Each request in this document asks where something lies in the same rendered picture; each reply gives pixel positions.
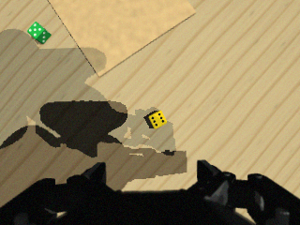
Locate yellow die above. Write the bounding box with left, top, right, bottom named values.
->
left=148, top=111, right=167, bottom=129

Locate green die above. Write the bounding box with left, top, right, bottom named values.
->
left=27, top=22, right=51, bottom=44

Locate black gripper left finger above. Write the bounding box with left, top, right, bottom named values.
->
left=0, top=162, right=123, bottom=225

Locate tan square mat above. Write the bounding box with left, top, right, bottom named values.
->
left=48, top=0, right=196, bottom=78

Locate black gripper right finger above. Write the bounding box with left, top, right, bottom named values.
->
left=176, top=160, right=300, bottom=225

